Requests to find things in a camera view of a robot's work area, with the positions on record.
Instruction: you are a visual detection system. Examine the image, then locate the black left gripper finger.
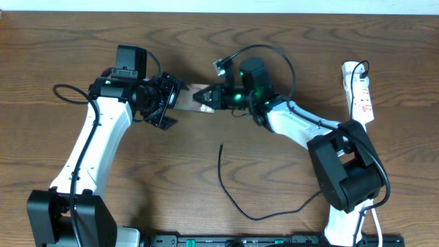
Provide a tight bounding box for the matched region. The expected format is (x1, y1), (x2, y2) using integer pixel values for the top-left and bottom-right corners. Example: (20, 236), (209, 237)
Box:
(172, 78), (189, 91)
(149, 115), (178, 130)

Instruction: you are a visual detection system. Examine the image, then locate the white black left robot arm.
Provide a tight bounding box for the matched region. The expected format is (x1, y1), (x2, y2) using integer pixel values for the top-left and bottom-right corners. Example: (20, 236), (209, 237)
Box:
(27, 68), (186, 246)

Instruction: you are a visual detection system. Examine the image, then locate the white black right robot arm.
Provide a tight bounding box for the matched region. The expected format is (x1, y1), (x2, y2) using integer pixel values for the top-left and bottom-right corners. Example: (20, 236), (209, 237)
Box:
(192, 57), (390, 246)

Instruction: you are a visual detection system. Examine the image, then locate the white usb charger adapter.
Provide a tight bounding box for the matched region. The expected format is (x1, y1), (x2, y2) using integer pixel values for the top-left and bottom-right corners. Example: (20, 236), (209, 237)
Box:
(347, 73), (370, 88)

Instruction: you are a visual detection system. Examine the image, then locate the white power strip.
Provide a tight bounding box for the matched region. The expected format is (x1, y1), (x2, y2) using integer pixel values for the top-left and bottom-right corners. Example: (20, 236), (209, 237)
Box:
(342, 60), (375, 128)

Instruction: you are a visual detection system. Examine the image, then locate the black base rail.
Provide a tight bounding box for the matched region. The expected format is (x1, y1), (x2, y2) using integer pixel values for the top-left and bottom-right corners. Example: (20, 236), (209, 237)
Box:
(140, 234), (405, 247)

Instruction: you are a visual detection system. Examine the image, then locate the black charger cable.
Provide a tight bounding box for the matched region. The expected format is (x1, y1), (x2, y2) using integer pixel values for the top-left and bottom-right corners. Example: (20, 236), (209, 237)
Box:
(217, 60), (370, 222)

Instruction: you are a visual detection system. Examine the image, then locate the white power strip cord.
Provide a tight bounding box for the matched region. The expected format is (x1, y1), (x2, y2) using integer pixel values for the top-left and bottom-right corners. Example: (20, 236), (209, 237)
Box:
(363, 119), (383, 247)

